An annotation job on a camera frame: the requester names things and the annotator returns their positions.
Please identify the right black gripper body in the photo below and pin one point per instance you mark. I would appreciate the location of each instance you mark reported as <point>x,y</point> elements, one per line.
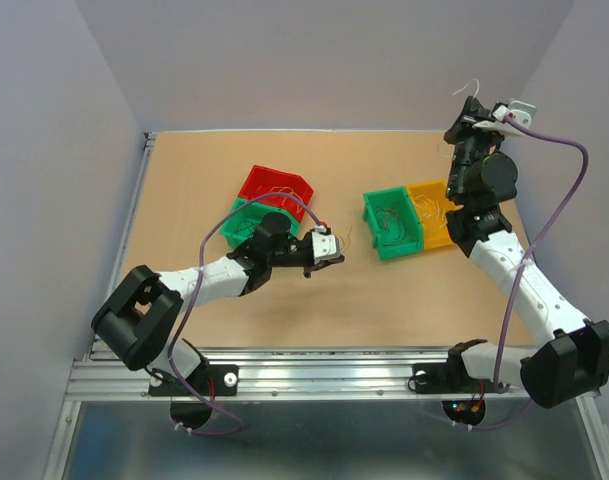
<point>471,144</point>

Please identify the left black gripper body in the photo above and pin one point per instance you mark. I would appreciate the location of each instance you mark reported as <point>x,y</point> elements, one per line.
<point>294,256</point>

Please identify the yellow plastic bin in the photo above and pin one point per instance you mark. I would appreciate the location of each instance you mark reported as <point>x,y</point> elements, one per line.
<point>431,205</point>

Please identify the green plastic bin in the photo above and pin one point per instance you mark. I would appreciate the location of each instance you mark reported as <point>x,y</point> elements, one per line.
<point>393,223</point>
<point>241,226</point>

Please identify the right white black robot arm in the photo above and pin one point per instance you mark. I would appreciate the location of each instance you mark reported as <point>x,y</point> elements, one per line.
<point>547,346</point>

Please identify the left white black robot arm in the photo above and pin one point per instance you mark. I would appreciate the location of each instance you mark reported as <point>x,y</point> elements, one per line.
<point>137,320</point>

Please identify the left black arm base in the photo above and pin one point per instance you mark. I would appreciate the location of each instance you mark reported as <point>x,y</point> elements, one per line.
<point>211,380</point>

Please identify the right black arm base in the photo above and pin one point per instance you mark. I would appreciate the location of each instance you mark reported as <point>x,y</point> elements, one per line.
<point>449,376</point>

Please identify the red plastic bin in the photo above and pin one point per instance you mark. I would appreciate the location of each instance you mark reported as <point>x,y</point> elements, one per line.
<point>263,180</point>

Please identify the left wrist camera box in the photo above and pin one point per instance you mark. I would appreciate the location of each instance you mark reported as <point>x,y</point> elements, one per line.
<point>325,244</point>

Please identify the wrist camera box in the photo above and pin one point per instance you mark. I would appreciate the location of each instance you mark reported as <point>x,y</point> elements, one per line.
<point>325,244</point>
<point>508,119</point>

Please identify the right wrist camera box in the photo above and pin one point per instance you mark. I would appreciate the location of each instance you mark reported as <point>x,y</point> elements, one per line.
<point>508,119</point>

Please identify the aluminium frame rail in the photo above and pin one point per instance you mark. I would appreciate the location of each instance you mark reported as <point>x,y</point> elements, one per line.
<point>323,390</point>

